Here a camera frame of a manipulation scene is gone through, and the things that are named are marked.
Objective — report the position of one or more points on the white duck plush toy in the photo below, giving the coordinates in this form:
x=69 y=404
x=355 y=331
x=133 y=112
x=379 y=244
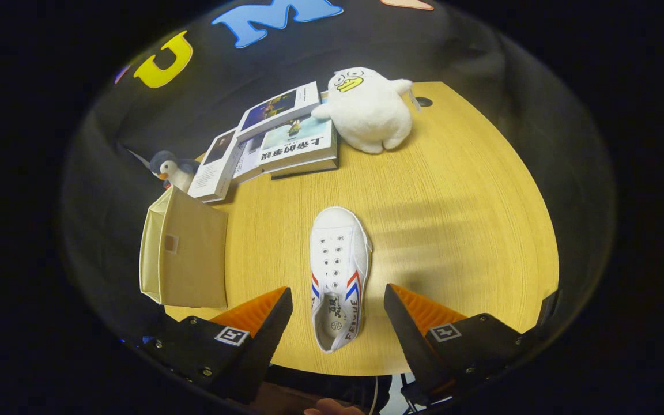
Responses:
x=369 y=112

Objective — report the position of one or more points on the white printed booklet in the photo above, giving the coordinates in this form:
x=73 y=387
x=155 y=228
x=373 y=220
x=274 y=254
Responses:
x=247 y=161

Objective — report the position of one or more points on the white book blue picture cover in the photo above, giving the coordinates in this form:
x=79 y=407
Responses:
x=277 y=109

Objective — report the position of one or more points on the beige fabric storage box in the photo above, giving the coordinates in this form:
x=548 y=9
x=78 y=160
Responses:
x=193 y=259

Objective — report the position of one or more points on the white striped canvas shoe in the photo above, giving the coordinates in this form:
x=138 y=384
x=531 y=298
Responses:
x=338 y=259

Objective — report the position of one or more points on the white book portrait cover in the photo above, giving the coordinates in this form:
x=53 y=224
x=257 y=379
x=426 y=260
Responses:
x=214 y=167

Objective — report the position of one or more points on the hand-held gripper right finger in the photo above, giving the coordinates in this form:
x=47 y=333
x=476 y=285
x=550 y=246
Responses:
x=410 y=340

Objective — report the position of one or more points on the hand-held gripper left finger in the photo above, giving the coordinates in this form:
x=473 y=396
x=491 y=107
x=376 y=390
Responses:
x=263 y=346

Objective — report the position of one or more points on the thick book pale blue cover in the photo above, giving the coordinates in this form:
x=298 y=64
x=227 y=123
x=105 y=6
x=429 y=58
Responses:
x=297 y=147

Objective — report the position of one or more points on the grey penguin plush toy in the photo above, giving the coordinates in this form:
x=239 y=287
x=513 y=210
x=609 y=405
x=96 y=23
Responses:
x=177 y=172

